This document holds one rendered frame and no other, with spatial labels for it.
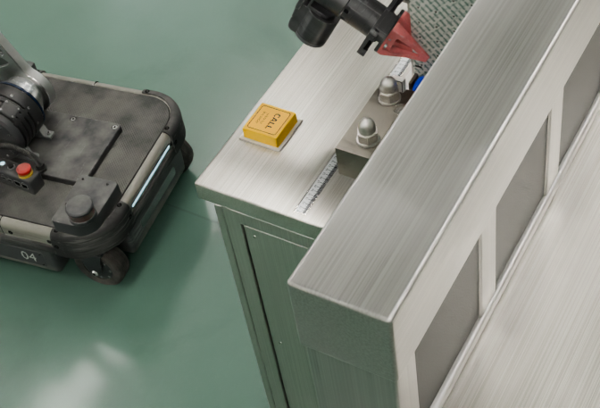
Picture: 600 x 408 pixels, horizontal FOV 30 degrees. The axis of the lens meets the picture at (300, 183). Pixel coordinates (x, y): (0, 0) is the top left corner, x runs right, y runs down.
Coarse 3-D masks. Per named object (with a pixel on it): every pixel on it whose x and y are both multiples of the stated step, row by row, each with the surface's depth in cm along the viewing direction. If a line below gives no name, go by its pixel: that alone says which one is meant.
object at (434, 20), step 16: (416, 0) 169; (432, 0) 168; (448, 0) 166; (416, 16) 172; (432, 16) 170; (448, 16) 168; (464, 16) 167; (416, 32) 174; (432, 32) 172; (448, 32) 171; (432, 48) 175; (416, 64) 179; (432, 64) 178
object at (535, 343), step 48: (576, 192) 107; (576, 240) 103; (528, 288) 100; (576, 288) 100; (480, 336) 98; (528, 336) 97; (576, 336) 96; (480, 384) 94; (528, 384) 94; (576, 384) 93
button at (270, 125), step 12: (264, 108) 195; (276, 108) 195; (252, 120) 194; (264, 120) 193; (276, 120) 193; (288, 120) 193; (252, 132) 192; (264, 132) 191; (276, 132) 191; (288, 132) 194; (276, 144) 191
